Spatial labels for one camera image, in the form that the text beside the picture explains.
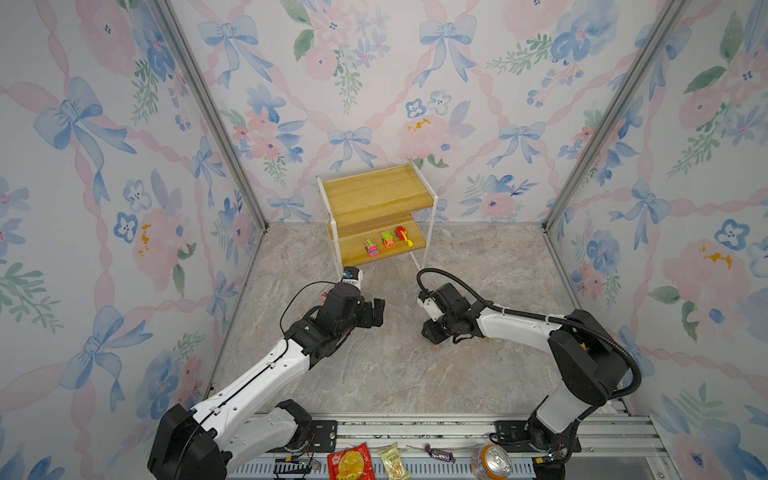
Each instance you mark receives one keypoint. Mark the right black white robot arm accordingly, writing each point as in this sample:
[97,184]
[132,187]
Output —
[590,363]

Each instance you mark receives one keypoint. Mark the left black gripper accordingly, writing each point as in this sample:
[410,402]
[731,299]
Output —
[367,319]

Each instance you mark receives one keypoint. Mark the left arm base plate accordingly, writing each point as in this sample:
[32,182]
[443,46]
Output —
[315,436]

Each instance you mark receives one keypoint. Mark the purple wrapped candy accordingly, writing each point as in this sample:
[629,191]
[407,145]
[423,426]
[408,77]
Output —
[439,454]

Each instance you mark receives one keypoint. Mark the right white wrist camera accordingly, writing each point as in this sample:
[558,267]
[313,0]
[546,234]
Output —
[426,301]

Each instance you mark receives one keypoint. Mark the white frame wooden two-tier shelf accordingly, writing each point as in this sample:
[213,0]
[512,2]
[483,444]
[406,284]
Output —
[364,205]

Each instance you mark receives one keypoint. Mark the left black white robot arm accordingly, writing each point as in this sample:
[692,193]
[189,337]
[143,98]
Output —
[215,437]

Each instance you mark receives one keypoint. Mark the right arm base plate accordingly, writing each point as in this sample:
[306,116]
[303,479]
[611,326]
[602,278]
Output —
[521,436]

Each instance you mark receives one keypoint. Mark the silver drink can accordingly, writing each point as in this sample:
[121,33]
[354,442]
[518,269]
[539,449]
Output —
[491,462]

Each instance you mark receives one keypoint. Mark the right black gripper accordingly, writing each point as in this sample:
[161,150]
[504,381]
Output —
[431,335]

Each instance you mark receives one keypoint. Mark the green snack packet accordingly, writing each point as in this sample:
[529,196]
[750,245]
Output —
[393,463]

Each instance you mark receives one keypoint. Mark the red yellow toy excavator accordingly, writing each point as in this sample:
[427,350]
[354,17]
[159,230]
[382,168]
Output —
[402,234]

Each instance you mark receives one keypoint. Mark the red snack packet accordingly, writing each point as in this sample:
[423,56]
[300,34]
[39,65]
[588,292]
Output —
[351,464]

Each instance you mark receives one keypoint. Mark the green orange toy truck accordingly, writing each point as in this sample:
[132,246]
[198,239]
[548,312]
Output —
[388,239]

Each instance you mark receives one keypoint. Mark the pink toy car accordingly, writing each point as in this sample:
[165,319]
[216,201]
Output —
[371,248]

